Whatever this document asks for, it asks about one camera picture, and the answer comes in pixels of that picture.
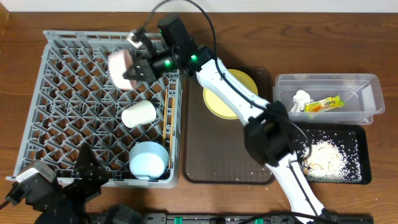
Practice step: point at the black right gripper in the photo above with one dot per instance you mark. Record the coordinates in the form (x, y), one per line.
(148, 64)

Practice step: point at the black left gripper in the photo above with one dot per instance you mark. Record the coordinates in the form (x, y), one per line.
(82, 179)

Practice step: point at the white cup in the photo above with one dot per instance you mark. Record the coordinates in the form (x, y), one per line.
(143, 112)

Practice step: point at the wooden chopstick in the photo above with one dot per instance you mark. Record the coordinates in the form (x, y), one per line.
(165, 117)
(171, 133)

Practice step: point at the light blue bowl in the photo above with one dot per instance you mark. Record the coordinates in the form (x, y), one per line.
(148, 160)

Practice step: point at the yellow plate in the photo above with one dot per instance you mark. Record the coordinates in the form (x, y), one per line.
(217, 106)

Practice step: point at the white napkin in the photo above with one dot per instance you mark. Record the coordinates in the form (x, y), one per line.
(300, 99)

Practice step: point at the yellow orange snack wrapper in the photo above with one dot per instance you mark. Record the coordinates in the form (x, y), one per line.
(324, 105)

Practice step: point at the rice and food scraps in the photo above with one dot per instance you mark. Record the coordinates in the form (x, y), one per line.
(332, 157)

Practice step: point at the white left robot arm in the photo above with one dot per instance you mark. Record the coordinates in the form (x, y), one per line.
(66, 214)

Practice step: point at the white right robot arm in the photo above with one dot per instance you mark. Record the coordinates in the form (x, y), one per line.
(268, 131)

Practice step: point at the clear plastic waste bin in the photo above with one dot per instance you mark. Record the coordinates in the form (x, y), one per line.
(361, 93)

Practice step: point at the black waste tray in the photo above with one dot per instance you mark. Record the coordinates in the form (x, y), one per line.
(360, 136)

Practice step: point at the grey plastic dish rack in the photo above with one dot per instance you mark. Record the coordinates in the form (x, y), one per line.
(75, 101)

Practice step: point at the brown plastic serving tray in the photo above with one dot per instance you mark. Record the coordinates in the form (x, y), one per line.
(214, 147)

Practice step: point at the black rail with green clips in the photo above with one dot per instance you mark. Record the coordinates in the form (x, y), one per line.
(217, 219)

